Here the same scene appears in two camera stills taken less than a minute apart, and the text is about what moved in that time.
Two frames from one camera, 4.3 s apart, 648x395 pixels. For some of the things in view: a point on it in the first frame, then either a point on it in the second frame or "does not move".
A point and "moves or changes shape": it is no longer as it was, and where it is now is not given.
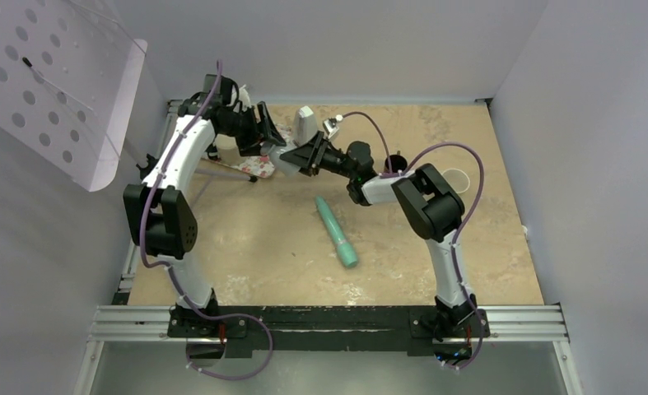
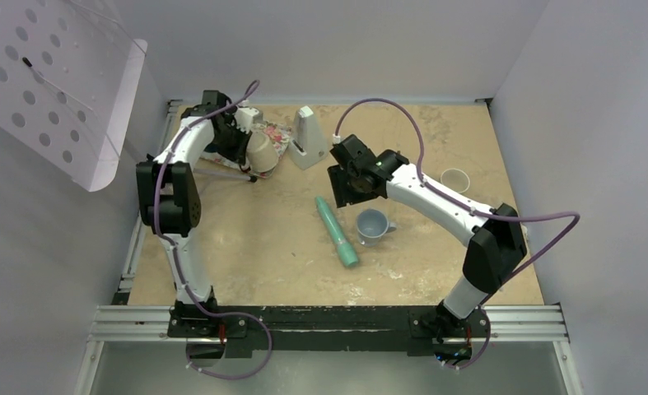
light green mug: [458, 179] does not move
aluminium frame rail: [546, 324] does not move
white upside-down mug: [277, 164] → [372, 225]
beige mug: [227, 146] moves or changes shape
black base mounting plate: [449, 332] does not move
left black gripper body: [244, 127] does not move
